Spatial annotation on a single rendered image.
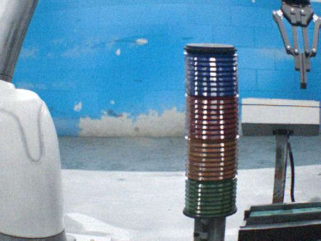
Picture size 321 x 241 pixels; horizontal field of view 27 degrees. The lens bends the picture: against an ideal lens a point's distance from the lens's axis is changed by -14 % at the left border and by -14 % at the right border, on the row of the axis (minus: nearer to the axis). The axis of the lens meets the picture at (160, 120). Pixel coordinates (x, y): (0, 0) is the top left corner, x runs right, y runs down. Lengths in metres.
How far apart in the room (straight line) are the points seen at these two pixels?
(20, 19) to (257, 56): 5.43
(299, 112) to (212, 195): 0.57
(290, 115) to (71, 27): 5.39
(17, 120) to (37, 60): 5.70
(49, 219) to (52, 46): 5.66
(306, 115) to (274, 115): 0.07
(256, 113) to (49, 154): 0.45
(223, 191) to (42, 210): 0.34
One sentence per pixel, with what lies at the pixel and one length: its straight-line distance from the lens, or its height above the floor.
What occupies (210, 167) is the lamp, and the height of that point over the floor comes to 1.09.
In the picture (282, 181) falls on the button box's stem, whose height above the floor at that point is 0.92.
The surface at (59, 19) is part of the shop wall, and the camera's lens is 6.67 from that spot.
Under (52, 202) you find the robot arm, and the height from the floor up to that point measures 0.98.
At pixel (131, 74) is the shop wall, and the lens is 6.61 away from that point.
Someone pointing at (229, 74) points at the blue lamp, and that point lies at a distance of 0.79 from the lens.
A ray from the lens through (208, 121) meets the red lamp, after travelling 0.80.
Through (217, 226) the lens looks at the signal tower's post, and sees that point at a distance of 0.84.
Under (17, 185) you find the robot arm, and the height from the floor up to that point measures 1.01.
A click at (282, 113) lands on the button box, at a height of 1.06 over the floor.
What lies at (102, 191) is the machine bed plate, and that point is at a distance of 1.83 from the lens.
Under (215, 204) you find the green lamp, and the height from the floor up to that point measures 1.05.
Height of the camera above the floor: 1.28
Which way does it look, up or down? 10 degrees down
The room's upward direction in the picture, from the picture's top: 1 degrees counter-clockwise
